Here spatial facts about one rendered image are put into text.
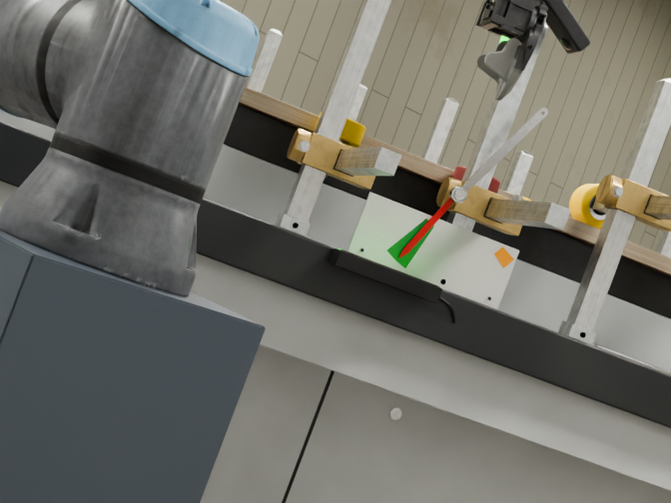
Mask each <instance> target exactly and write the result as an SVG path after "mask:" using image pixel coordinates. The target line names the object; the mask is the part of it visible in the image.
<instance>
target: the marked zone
mask: <svg viewBox="0 0 671 503"><path fill-rule="evenodd" d="M427 222H428V219H425V220H424V221H423V222H421V223H420V224H419V225H418V226H416V227H415V228H414V229H413V230H411V231H410V232H409V233H408V234H406V235H405V236H404V237H403V238H401V239H400V240H399V241H398V242H396V243H395V244H394V245H393V246H391V247H390V248H389V249H388V250H387V251H388V252H389V254H390V255H391V256H392V257H393V258H394V259H395V260H396V261H397V262H398V263H399V264H400V265H402V266H403V267H404V268H406V267H407V266H408V264H409V263H410V261H411V260H412V259H413V257H414V256H415V254H416V253H417V251H418V250H419V248H420V247H421V245H422V244H423V242H424V241H425V240H426V238H427V237H428V235H429V234H430V232H431V231H432V229H433V228H434V226H432V228H431V229H430V230H429V231H428V232H427V233H426V234H425V235H424V236H423V237H422V239H421V240H420V241H419V242H418V243H417V244H416V245H415V246H414V247H413V248H412V250H411V251H410V252H409V253H407V254H406V255H404V256H402V257H401V258H399V256H400V254H401V252H402V250H403V249H404V247H405V246H406V245H407V244H408V243H409V242H410V241H411V240H412V239H413V238H414V236H415V235H416V234H417V233H418V232H419V231H420V230H421V229H422V228H423V227H424V225H425V224H426V223H427Z"/></svg>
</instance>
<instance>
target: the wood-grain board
mask: <svg viewBox="0 0 671 503"><path fill-rule="evenodd" d="M239 104H240V105H242V106H245V107H247V108H250V109H252V110H255V111H257V112H260V113H262V114H265V115H267V116H270V117H272V118H275V119H277V120H280V121H282V122H285V123H287V124H290V125H292V126H295V127H297V128H301V129H303V130H306V131H308V132H311V133H313V132H314V131H315V127H316V124H317V121H318V119H319V116H317V115H314V114H312V113H309V112H307V111H305V110H302V109H300V108H297V107H295V106H292V105H290V104H287V103H285V102H282V101H280V100H277V99H275V98H272V97H270V96H267V95H265V94H262V93H260V92H257V91H255V90H252V89H250V88H247V87H245V89H244V92H243V94H242V97H241V99H240V102H239ZM347 146H348V145H347ZM349 147H352V148H354V149H367V148H379V147H383V148H386V149H388V150H391V151H393V152H396V153H398V154H401V158H400V160H399V163H398V166H397V167H398V168H400V169H403V170H405V171H408V172H410V173H413V174H415V175H418V176H420V177H423V178H425V179H428V180H430V181H433V182H435V183H438V184H440V185H442V183H443V181H444V180H445V179H446V178H448V177H452V176H453V174H454V171H453V170H451V169H449V168H446V167H444V166H441V165H439V164H436V163H434V162H431V161H429V160H426V159H424V158H421V157H419V156H416V155H414V154H411V153H409V152H406V151H404V150H401V149H399V148H396V147H394V146H391V145H389V144H386V143H384V142H381V141H379V140H377V139H374V138H372V137H369V136H367V135H363V138H362V141H361V143H360V146H359V147H353V146H349ZM497 193H498V194H499V195H501V196H504V197H506V198H509V199H511V200H512V198H513V196H514V195H513V194H511V193H508V192H506V191H503V190H501V189H498V192H497ZM555 231H558V232H560V233H563V234H565V235H568V236H570V237H573V238H575V239H578V240H580V241H583V242H585V243H588V244H590V245H593V246H595V244H596V241H597V238H598V236H599V233H600V229H597V228H595V227H593V226H590V225H588V224H585V223H583V222H580V221H578V220H575V219H573V218H570V217H568V219H567V222H566V224H565V227H564V230H563V231H562V230H555ZM622 257H625V258H627V259H630V260H632V261H635V262H637V263H640V264H642V265H645V266H647V267H650V268H652V269H655V270H657V271H660V272H662V273H665V274H667V275H670V276H671V257H669V256H666V255H664V254H661V253H659V252H656V251H652V250H650V249H647V248H645V247H642V246H640V245H637V244H635V243H632V242H630V241H627V242H626V245H625V248H624V250H623V253H622Z"/></svg>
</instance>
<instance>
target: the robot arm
mask: <svg viewBox="0 0 671 503"><path fill-rule="evenodd" d="M486 4H487V5H486ZM484 9H485V11H484ZM483 12H484V13H483ZM482 14H483V16H482ZM481 17H482V19H481ZM545 21H546V23H547V24H548V26H549V27H550V29H551V30H552V32H553V33H554V35H555V36H556V38H557V39H558V41H559V42H560V44H561V45H562V47H563V48H564V50H565V51H566V53H568V54H572V53H577V52H581V51H583V50H584V49H585V48H586V47H588V46H589V45H590V40H589V39H588V37H587V36H586V34H585V33H584V31H583V30H582V28H581V27H580V25H579V24H578V22H577V21H576V19H575V18H574V16H573V15H572V13H571V12H570V10H569V9H568V7H567V6H566V4H565V3H564V1H563V0H485V1H484V4H483V7H482V9H481V12H480V15H479V17H478V20H477V23H476V26H478V27H481V28H483V29H485V30H488V32H490V33H493V34H495V35H497V36H504V37H506V38H508V39H509V40H508V41H502V42H500V43H499V44H498V46H497V48H496V51H495V52H489V53H488V54H483V55H480V56H479V57H478V60H477V66H478V68H479V69H480V70H482V71H483V72H484V73H486V74H487V75H488V76H489V77H491V78H492V79H493V80H495V81H496V82H497V87H496V93H495V100H497V101H500V100H502V99H503V98H504V97H505V96H506V95H508V94H509V93H510V92H511V90H512V89H513V87H514V86H515V84H516V82H517V81H518V79H519V77H520V76H521V74H522V72H523V71H524V69H525V67H526V65H527V63H528V61H529V59H530V57H531V55H532V53H533V51H534V49H535V47H536V44H537V42H538V39H539V36H540V34H541V32H542V30H543V28H544V25H545ZM259 41H260V34H259V30H258V28H257V26H256V25H255V24H254V23H253V22H252V21H251V20H250V19H249V18H247V17H246V16H244V15H243V14H242V13H240V12H238V11H237V10H235V9H233V8H232V7H230V6H228V5H226V4H225V3H223V2H221V1H219V0H0V109H1V110H2V111H4V112H6V113H8V114H10V115H12V116H15V117H18V118H23V119H27V120H30V121H33V122H36V123H39V124H42V125H45V126H48V127H50V128H53V129H56V130H55V133H54V136H53V139H52V141H51V144H50V147H49V149H48V151H47V154H46V156H45V158H44V159H43V161H42V162H41V163H40V164H39V165H38V166H37V168H36V169H35V170H34V171H33V172H32V173H31V174H30V176H29V177H28V178H27V179H26V180H25V181H24V182H23V184H22V185H21V186H20V187H19V188H18V189H17V190H16V192H15V193H14V194H13V195H12V196H11V197H10V198H9V199H8V201H7V202H6V203H5V204H4V206H3V208H2V210H1V212H0V230H1V231H3V232H5V233H7V234H9V235H11V236H13V237H15V238H17V239H19V240H22V241H24V242H26V243H29V244H31V245H33V246H36V247H38V248H41V249H43V250H46V251H48V252H52V253H55V254H57V255H60V256H62V257H65V258H68V259H70V260H73V261H76V262H78V263H81V264H84V265H86V266H89V267H92V268H95V269H98V270H100V271H103V272H106V273H109V274H112V275H115V276H118V277H121V278H124V279H127V280H130V281H133V282H136V283H139V284H142V285H145V286H148V287H152V288H155V289H158V290H162V291H166V292H169V293H173V294H178V295H183V296H189V293H190V291H191V288H192V285H193V283H194V280H195V277H196V255H197V214H198V210H199V207H200V203H201V202H202V199H203V196H204V194H205V191H206V188H207V186H208V183H209V181H210V178H211V175H212V173H213V170H214V167H215V165H216V162H217V159H218V157H219V154H220V151H221V149H222V146H223V143H224V141H225V138H226V136H227V133H228V130H229V128H230V125H231V122H232V120H233V117H234V115H235V113H236V110H237V107H238V105H239V102H240V99H241V97H242V94H243V92H244V89H245V86H246V84H247V81H248V78H249V76H251V74H252V71H253V69H252V65H253V62H254V58H255V55H256V51H257V48H258V45H259Z"/></svg>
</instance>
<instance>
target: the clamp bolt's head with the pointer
mask: <svg viewBox="0 0 671 503"><path fill-rule="evenodd" d="M453 188H454V187H453ZM453 188H452V189H453ZM452 189H450V191H451V190H452ZM450 191H449V193H448V196H449V199H448V200H447V201H446V202H445V203H444V204H443V206H442V207H441V208H440V209H439V210H438V211H437V212H436V213H435V214H434V216H433V217H432V218H431V219H430V220H429V221H428V222H427V223H426V224H425V225H424V227H423V228H422V229H421V230H420V231H419V232H418V233H417V234H416V235H415V236H414V238H413V239H412V240H411V241H410V242H409V243H408V244H407V245H406V246H405V247H404V249H403V250H402V252H401V254H400V256H399V258H401V257H402V256H404V255H406V254H407V253H409V252H410V251H411V250H412V248H413V247H414V246H415V245H416V244H417V243H418V242H419V241H420V240H421V239H422V237H423V236H424V235H425V234H426V233H427V232H428V231H429V230H430V229H431V228H432V226H433V225H434V224H435V223H436V222H437V221H438V220H439V219H440V218H441V217H442V215H443V214H444V213H445V212H446V211H447V210H448V209H449V208H450V207H451V206H452V204H453V203H454V202H453V201H452V200H451V198H450ZM453 196H454V198H455V199H456V200H457V201H461V200H464V198H465V191H464V190H463V189H457V190H455V191H454V193H453Z"/></svg>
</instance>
